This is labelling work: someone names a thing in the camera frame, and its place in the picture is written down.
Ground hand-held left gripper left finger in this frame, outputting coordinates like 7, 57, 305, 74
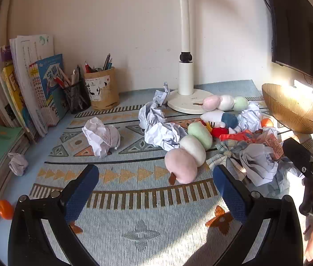
8, 164, 100, 266

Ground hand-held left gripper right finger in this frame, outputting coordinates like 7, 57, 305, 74
213, 164, 304, 266

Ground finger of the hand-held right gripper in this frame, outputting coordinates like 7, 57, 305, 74
282, 138, 313, 180

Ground orange paper packet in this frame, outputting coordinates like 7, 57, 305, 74
260, 132, 284, 160

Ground gold ribbed glass bowl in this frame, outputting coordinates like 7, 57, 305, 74
262, 83, 313, 134

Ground plaid fabric bow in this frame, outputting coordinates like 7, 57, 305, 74
206, 140, 252, 182

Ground tricolour dango plush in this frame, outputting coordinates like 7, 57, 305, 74
164, 122, 214, 186
192, 95, 250, 112

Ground red snack packet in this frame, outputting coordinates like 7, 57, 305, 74
220, 130, 263, 145

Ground small paper ball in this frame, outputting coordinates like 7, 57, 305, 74
8, 152, 29, 176

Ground blue round plush toy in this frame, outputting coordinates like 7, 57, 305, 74
221, 113, 240, 133

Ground white and red plush doll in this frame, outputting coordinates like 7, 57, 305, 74
200, 110, 230, 139

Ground patterned woven table mat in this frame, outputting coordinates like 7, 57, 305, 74
29, 87, 313, 266

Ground black monitor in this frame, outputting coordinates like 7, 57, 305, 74
263, 0, 313, 86

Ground black mesh pen holder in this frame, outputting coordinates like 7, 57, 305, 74
62, 82, 92, 114

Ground kraft paper pen holder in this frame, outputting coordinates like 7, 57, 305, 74
84, 67, 120, 111

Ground row of upright books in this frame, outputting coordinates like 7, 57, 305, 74
0, 35, 69, 145

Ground white desk lamp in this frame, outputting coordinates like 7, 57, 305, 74
167, 0, 214, 115

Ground bunch of pens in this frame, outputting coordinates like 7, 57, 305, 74
84, 53, 113, 73

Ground black monitor cable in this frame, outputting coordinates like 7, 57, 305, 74
261, 0, 274, 53

